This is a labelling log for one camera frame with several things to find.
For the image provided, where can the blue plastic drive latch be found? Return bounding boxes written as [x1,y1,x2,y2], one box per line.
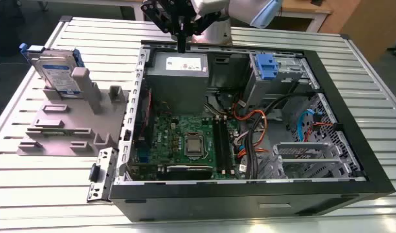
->
[254,53,280,81]

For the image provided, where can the orange wire with black connector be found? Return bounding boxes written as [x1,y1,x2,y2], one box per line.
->
[309,122,345,132]

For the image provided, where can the black office chair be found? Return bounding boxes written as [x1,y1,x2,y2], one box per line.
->
[0,0,26,58]

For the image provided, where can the metal expansion slot bracket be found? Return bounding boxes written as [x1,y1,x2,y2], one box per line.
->
[86,147,119,203]

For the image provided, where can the thick black cable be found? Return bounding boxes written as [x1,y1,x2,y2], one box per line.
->
[243,92,316,180]

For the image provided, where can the grey power supply unit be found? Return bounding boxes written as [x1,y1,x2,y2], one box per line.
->
[142,50,210,117]

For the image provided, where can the orange wire bundle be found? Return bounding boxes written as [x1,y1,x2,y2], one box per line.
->
[233,109,270,158]

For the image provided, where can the metal optical drive cage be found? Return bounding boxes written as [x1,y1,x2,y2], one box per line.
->
[241,51,317,109]

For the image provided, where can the green motherboard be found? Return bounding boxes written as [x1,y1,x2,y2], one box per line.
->
[129,114,249,182]

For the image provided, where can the thin red wire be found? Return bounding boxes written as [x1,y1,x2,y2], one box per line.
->
[139,87,153,142]

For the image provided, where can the metal disk bay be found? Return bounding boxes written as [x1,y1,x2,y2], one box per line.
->
[270,141,352,180]

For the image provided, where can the black graphics card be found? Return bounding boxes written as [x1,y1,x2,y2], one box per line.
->
[126,163,215,182]

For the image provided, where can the black blue bracket latch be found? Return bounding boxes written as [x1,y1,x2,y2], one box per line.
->
[87,163,102,182]

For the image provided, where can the grey parts rack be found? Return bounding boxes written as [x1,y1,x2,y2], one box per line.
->
[15,67,127,157]

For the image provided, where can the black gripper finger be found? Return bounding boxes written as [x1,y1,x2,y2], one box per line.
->
[139,0,182,53]
[181,11,230,53]

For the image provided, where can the hard disk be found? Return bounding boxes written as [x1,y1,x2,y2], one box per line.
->
[18,43,86,99]

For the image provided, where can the yellow black power wires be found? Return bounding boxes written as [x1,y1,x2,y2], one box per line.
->
[202,101,234,117]

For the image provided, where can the silver CPU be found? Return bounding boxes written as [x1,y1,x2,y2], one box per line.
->
[185,137,203,152]

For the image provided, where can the blue data wire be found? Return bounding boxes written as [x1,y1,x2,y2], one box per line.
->
[296,109,316,143]

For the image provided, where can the black open PC case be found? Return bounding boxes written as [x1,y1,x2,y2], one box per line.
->
[107,40,396,223]

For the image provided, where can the green RAM stick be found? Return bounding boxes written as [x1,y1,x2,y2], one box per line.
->
[38,130,71,136]

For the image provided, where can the black CPU socket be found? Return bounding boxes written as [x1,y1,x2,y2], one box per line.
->
[182,132,209,161]

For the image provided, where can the black RAM slot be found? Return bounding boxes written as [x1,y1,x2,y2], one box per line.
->
[213,115,227,174]
[219,115,237,174]

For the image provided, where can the wooden cabinet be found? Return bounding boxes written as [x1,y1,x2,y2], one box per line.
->
[318,0,396,64]

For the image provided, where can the white table frame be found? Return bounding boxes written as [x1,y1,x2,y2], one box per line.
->
[119,0,146,22]

